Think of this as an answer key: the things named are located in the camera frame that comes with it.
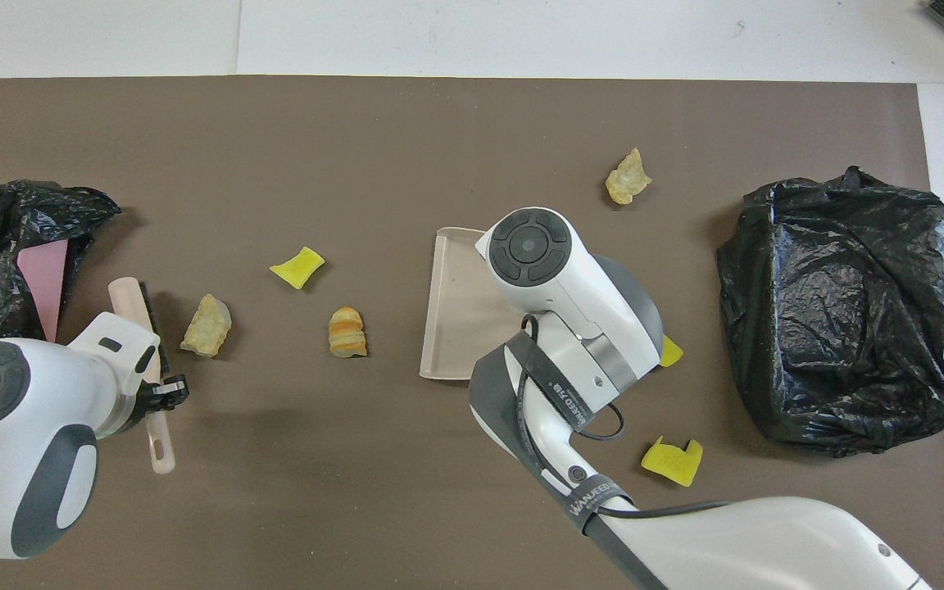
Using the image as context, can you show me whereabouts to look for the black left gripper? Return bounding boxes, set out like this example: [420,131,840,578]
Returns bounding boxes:
[134,374,191,420]

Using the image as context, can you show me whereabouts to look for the beige plastic dustpan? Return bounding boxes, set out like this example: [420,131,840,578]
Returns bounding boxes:
[419,227,522,382]

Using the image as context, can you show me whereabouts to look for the orange striped croissant toy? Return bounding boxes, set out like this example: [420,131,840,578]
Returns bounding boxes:
[328,306,368,359]

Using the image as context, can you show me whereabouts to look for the pink plastic bin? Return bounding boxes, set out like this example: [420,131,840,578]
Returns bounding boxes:
[16,239,70,343]

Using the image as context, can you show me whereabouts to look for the beige hand brush black bristles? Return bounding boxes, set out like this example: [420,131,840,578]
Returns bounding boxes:
[107,277,178,476]

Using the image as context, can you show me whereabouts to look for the brown table mat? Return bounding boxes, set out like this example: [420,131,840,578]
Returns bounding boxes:
[0,75,944,590]

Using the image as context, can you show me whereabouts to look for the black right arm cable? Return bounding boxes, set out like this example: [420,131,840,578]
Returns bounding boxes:
[513,314,735,525]

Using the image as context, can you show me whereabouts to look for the notched yellow sponge piece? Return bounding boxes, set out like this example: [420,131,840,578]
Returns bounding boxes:
[641,436,704,488]

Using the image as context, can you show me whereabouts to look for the beige croissant toy piece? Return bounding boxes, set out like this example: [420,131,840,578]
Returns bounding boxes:
[180,293,234,359]
[605,147,653,207]

